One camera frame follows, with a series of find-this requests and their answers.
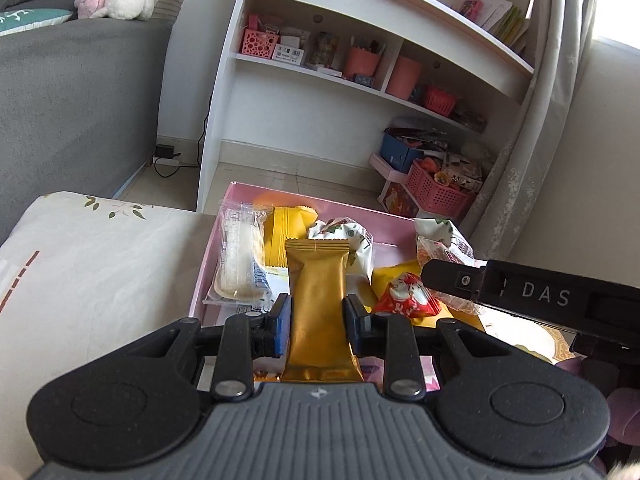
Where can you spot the yellow snack packet blue label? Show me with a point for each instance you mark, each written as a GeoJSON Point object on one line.
{"type": "Point", "coordinates": [392, 275]}

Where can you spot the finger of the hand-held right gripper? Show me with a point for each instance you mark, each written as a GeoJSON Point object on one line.
{"type": "Point", "coordinates": [450, 277]}

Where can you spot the grey sofa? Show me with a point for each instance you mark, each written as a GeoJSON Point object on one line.
{"type": "Point", "coordinates": [75, 100]}

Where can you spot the row of books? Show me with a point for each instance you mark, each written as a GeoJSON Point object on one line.
{"type": "Point", "coordinates": [500, 17]}

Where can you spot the gold snack bar packet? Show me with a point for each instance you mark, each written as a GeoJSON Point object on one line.
{"type": "Point", "coordinates": [320, 300]}

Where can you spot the small red basket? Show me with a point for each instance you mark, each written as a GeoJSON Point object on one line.
{"type": "Point", "coordinates": [440, 101]}

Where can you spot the purple cloth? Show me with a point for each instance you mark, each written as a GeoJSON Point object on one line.
{"type": "Point", "coordinates": [622, 415]}

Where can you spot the plain yellow snack packet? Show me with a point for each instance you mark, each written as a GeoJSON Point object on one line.
{"type": "Point", "coordinates": [285, 240]}

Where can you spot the pink plastic cup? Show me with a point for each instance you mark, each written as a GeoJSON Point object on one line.
{"type": "Point", "coordinates": [402, 77]}
{"type": "Point", "coordinates": [361, 62]}

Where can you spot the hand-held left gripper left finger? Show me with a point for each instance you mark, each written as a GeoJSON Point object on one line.
{"type": "Point", "coordinates": [281, 327]}

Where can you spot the teal cushion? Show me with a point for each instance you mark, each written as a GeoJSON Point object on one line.
{"type": "Point", "coordinates": [30, 21]}

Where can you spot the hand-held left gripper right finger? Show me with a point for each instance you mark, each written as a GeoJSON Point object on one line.
{"type": "Point", "coordinates": [354, 325]}

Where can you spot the floral printed cloth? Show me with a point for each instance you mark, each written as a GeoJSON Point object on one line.
{"type": "Point", "coordinates": [100, 270]}

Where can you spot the black power adapter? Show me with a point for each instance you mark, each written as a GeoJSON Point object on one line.
{"type": "Point", "coordinates": [165, 151]}

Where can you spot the beige floral curtain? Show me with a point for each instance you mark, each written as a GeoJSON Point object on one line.
{"type": "Point", "coordinates": [550, 110]}

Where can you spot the large pink plastic basket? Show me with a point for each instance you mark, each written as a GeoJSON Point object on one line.
{"type": "Point", "coordinates": [435, 192]}

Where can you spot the clear jar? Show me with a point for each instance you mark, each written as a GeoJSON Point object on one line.
{"type": "Point", "coordinates": [322, 50]}

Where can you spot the blue storage box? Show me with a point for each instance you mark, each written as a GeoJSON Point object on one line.
{"type": "Point", "coordinates": [397, 155]}

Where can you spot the white green snack packet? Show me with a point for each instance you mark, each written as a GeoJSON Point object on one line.
{"type": "Point", "coordinates": [357, 245]}

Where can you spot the orange and white snack packet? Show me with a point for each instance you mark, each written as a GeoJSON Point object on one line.
{"type": "Point", "coordinates": [445, 245]}

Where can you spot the clear rice cracker packet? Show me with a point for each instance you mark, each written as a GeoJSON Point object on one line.
{"type": "Point", "coordinates": [240, 260]}

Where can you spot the pink perforated organizer box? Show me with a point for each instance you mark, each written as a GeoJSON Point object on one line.
{"type": "Point", "coordinates": [260, 44]}

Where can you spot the white plush toy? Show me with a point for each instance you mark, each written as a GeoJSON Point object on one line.
{"type": "Point", "coordinates": [132, 2]}

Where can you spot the pink cardboard box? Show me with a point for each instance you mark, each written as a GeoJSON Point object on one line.
{"type": "Point", "coordinates": [390, 232]}

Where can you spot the white bookshelf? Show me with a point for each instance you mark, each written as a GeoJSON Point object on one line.
{"type": "Point", "coordinates": [280, 110]}

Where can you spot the white labelled small box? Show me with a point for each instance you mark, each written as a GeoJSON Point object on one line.
{"type": "Point", "coordinates": [288, 54]}

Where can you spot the red snack packet white pattern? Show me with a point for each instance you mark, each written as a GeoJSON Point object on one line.
{"type": "Point", "coordinates": [407, 295]}

